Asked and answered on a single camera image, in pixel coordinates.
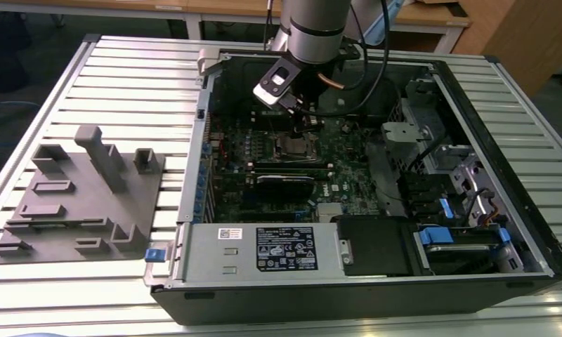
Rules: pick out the silver topped CPU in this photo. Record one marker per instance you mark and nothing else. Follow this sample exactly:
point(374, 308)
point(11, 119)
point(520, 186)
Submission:
point(295, 149)

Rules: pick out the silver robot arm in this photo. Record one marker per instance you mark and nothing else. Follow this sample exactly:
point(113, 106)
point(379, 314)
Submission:
point(314, 31)

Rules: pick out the CPU socket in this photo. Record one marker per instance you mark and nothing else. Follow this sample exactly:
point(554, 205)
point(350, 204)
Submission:
point(278, 157)

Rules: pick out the perforated metal drive cage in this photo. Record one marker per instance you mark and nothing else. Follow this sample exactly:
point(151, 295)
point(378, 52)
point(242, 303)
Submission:
point(419, 112)

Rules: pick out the green motherboard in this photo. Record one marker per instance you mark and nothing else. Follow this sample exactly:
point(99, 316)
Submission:
point(351, 175)

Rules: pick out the black graphics card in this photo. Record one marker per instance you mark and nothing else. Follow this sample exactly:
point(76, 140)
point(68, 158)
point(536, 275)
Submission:
point(283, 193)

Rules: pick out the small silver heatsink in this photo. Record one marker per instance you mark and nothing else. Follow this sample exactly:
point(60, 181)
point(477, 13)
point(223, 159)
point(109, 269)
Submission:
point(330, 209)

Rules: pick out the black drive bay block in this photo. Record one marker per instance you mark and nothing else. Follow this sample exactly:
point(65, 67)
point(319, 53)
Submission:
point(423, 193)

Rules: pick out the blue drive bay clip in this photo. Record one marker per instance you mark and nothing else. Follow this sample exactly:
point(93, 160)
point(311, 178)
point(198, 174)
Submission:
point(443, 207)

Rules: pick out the black plastic shroud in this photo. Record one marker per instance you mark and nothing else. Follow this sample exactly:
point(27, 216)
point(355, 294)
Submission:
point(374, 245)

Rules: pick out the wooden cabinet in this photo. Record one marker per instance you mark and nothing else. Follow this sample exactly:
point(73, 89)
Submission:
point(534, 42)

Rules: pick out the hard disk in blue carrier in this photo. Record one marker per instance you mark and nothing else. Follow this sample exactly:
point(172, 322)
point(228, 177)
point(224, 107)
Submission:
point(433, 236)

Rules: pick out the grey power supply unit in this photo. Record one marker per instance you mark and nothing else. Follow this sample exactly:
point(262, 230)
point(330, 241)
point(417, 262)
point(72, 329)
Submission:
point(206, 252)

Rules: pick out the blue case latch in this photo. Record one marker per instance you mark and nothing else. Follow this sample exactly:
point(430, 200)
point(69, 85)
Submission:
point(155, 255)

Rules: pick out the grey parts rack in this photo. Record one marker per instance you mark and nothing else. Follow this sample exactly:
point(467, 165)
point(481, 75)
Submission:
point(75, 196)

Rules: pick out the black and grey PC case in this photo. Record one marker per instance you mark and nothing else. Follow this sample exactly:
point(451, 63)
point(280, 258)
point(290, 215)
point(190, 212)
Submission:
point(308, 302)

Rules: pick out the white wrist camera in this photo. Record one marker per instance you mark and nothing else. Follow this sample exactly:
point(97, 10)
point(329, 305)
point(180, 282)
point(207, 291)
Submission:
point(276, 82)

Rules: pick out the silver metal bracket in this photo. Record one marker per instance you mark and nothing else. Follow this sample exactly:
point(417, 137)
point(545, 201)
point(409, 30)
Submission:
point(399, 135)

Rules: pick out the wooden desk white frame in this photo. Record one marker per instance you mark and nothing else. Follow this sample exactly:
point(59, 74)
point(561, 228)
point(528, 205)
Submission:
point(97, 4)
point(430, 19)

